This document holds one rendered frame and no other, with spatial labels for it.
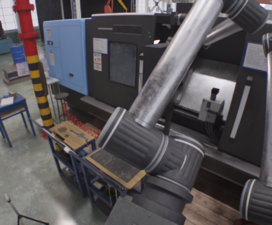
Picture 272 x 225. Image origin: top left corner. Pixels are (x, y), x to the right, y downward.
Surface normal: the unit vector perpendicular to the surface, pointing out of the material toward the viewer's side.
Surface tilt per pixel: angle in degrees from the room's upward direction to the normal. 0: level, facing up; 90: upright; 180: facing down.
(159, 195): 30
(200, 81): 45
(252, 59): 87
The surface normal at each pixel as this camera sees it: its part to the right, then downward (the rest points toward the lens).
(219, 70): -0.45, -0.35
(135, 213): -0.26, -0.55
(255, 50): -0.63, 0.33
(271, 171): -0.73, -0.32
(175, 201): 0.29, -0.30
